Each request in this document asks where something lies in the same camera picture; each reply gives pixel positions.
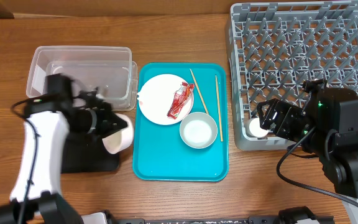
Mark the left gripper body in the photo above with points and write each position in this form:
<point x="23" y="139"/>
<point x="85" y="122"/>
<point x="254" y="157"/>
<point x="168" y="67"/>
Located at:
<point x="92" y="116"/>

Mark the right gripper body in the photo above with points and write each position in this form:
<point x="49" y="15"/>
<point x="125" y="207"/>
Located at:
<point x="290" y="124"/>

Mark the small white cup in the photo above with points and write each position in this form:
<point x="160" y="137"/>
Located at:
<point x="254" y="130"/>

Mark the white napkin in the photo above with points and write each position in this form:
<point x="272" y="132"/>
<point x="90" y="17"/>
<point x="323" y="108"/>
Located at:
<point x="139" y="97"/>

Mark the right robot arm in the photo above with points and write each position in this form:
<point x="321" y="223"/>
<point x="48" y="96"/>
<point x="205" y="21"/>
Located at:
<point x="326" y="128"/>

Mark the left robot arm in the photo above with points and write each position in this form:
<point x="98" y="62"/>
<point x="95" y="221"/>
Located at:
<point x="48" y="121"/>

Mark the clear plastic bin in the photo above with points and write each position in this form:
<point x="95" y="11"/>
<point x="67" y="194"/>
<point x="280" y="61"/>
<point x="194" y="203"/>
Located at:
<point x="109" y="69"/>

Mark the black tray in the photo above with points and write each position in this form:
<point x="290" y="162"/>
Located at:
<point x="87" y="155"/>

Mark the right wooden chopstick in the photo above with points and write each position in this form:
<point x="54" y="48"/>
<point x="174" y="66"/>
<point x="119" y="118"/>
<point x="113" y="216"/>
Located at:
<point x="219" y="109"/>

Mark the wooden chopstick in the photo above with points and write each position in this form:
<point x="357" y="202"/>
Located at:
<point x="219" y="109"/>
<point x="199" y="92"/>

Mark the large white plate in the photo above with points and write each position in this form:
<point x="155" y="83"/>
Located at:
<point x="157" y="96"/>

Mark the grey dish rack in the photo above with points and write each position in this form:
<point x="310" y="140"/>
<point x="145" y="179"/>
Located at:
<point x="273" y="47"/>

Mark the grey bowl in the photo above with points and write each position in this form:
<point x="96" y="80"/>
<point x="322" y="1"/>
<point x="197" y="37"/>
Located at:
<point x="198" y="130"/>

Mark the red sauce packet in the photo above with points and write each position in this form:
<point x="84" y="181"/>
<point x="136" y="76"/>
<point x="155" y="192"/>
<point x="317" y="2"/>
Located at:
<point x="180" y="98"/>

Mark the left wooden chopstick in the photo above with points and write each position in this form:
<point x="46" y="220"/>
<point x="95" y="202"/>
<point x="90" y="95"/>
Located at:
<point x="199" y="92"/>

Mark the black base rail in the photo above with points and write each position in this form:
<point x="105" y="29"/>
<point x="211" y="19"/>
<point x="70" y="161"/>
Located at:
<point x="296" y="215"/>

